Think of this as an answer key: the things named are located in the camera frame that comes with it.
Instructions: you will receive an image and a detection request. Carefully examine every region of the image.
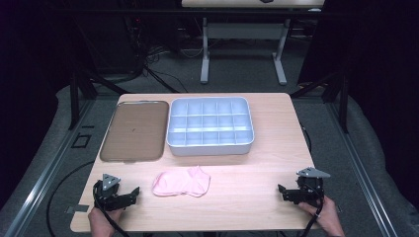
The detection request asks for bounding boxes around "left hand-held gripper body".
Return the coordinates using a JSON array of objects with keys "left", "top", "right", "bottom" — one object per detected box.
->
[{"left": 93, "top": 173, "right": 136, "bottom": 212}]

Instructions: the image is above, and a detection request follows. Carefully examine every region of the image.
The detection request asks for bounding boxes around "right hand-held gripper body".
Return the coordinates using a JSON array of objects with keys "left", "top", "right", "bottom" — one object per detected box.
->
[{"left": 286, "top": 166, "right": 332, "bottom": 207}]

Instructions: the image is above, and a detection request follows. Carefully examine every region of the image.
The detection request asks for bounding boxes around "pink cloth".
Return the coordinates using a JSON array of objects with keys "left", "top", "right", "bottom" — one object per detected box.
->
[{"left": 151, "top": 165, "right": 211, "bottom": 198}]

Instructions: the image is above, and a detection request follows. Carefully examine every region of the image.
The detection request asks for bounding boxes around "person's left hand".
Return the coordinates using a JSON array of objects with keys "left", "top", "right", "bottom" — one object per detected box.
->
[{"left": 87, "top": 206, "right": 125, "bottom": 237}]

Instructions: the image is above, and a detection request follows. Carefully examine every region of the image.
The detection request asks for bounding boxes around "person's right hand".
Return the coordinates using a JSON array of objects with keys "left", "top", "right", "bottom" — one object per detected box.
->
[{"left": 297, "top": 196, "right": 346, "bottom": 237}]

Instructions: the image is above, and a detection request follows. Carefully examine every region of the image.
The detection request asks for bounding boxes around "brown translucent lid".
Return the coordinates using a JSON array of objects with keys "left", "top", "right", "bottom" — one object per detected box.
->
[{"left": 99, "top": 100, "right": 170, "bottom": 164}]

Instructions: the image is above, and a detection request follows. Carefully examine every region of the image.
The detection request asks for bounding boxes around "white compartment box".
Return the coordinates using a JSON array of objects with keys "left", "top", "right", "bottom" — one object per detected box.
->
[{"left": 166, "top": 96, "right": 256, "bottom": 157}]

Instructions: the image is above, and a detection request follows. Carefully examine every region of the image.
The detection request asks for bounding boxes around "black metal stand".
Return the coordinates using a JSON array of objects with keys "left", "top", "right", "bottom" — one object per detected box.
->
[
  {"left": 290, "top": 70, "right": 350, "bottom": 134},
  {"left": 67, "top": 70, "right": 130, "bottom": 131}
]

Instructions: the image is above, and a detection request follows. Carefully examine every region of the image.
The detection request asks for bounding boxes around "white-legged desk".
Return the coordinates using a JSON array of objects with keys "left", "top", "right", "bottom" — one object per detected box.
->
[{"left": 181, "top": 0, "right": 326, "bottom": 86}]

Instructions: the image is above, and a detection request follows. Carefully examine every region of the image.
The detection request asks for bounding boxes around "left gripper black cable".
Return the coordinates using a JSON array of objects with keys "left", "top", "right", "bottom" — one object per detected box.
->
[{"left": 93, "top": 180, "right": 131, "bottom": 237}]

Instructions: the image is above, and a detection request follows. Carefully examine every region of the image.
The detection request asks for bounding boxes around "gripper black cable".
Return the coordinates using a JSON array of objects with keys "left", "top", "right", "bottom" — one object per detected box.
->
[
  {"left": 297, "top": 183, "right": 326, "bottom": 237},
  {"left": 93, "top": 180, "right": 131, "bottom": 237}
]

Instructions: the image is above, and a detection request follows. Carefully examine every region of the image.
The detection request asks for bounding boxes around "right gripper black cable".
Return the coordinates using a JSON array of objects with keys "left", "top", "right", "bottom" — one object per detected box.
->
[{"left": 297, "top": 183, "right": 326, "bottom": 237}]

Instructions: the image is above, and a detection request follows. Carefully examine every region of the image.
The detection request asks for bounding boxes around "grey metal table bracket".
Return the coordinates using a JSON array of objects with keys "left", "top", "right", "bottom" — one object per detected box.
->
[{"left": 64, "top": 203, "right": 90, "bottom": 214}]

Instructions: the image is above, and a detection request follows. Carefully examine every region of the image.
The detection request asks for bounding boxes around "black cable beside table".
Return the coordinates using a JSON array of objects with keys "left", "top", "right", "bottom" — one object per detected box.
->
[{"left": 298, "top": 121, "right": 313, "bottom": 154}]

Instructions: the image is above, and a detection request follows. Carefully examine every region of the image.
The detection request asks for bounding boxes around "black floor cable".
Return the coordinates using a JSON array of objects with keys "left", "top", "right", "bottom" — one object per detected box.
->
[{"left": 45, "top": 160, "right": 97, "bottom": 237}]

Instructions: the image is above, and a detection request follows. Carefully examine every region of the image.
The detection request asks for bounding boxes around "aluminium floor rail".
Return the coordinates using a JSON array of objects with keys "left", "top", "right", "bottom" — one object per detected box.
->
[
  {"left": 3, "top": 98, "right": 97, "bottom": 237},
  {"left": 325, "top": 102, "right": 400, "bottom": 237}
]

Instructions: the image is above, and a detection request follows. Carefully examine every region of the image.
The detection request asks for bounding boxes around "bundle of floor cables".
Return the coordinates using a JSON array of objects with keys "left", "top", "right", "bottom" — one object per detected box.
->
[{"left": 124, "top": 15, "right": 190, "bottom": 95}]

